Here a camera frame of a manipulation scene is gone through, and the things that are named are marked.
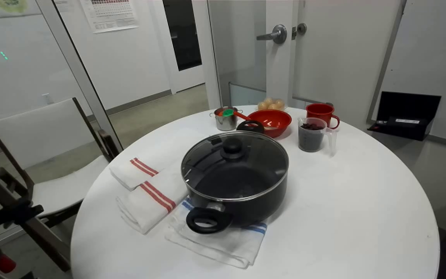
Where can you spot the glass lid with black knob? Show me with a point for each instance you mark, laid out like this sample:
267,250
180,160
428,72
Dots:
231,149

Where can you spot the black cooking pot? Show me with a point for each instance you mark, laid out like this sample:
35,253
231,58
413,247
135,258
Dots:
247,205

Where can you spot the red bowl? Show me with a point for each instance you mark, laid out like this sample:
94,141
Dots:
276,121

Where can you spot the pale yellow round food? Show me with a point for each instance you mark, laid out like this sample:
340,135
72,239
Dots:
272,104

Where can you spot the clear measuring cup dark contents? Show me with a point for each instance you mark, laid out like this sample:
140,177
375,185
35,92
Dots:
310,140

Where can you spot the red-striped white towel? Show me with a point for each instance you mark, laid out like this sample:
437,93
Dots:
131,174
146,210

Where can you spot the red mug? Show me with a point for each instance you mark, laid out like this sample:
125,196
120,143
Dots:
320,110

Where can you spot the blue-striped white towel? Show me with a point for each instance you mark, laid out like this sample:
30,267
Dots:
224,248

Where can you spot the dark narrow door window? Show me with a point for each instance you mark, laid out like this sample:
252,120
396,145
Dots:
182,33

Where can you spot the silver door knob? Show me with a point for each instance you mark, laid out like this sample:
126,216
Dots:
300,30

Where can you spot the black laptop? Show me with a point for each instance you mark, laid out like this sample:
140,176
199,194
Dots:
409,110

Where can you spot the grey glass partition frame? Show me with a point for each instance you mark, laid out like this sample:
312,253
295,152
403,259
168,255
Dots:
78,72

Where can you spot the white chair dark frame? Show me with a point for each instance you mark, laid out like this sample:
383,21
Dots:
42,134

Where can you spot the white wall outlet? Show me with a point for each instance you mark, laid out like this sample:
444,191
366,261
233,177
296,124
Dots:
47,98

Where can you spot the wall poster green graphic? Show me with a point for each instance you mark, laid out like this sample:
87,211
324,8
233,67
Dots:
7,7

